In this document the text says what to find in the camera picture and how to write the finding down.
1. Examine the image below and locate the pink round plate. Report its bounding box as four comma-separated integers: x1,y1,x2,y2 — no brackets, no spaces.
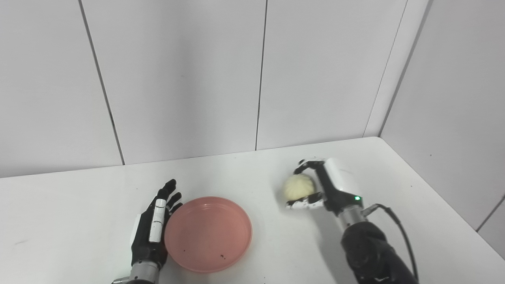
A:
164,196,253,274

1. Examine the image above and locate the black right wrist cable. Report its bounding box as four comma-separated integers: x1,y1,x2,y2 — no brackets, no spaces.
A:
362,204,419,282

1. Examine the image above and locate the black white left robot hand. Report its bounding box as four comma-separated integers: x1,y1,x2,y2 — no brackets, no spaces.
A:
131,179,183,271

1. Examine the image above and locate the pale yellow steamed bun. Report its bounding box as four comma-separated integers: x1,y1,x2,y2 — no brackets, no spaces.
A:
284,174,316,201

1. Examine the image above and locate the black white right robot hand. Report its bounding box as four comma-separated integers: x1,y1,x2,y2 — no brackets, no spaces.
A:
286,158,364,215

